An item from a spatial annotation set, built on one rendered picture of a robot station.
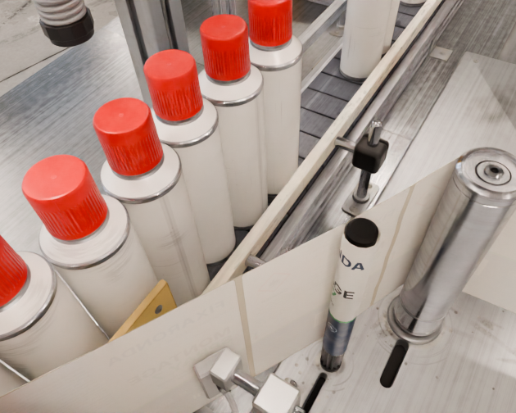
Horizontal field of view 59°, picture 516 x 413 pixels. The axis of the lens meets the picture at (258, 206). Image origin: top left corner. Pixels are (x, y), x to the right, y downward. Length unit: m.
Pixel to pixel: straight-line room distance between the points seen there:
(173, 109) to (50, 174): 0.09
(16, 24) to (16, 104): 2.16
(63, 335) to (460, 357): 0.30
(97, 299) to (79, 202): 0.08
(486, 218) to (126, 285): 0.21
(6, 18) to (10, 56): 0.40
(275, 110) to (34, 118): 0.43
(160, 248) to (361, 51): 0.38
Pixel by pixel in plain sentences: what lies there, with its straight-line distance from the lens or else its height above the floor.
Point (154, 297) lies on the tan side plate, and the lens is 0.31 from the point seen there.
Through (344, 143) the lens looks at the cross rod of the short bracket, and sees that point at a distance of 0.49.
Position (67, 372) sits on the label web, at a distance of 0.22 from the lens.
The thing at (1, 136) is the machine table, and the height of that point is 0.83.
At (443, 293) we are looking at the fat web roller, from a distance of 0.34.
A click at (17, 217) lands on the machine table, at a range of 0.61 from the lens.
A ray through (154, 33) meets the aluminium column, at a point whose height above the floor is 1.02.
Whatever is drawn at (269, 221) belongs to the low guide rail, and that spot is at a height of 0.92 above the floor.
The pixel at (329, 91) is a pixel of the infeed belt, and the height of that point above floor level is 0.88.
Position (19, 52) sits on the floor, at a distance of 2.67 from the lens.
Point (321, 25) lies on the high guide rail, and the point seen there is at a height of 0.96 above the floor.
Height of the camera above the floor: 1.25
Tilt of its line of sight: 52 degrees down
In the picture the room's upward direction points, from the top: 4 degrees counter-clockwise
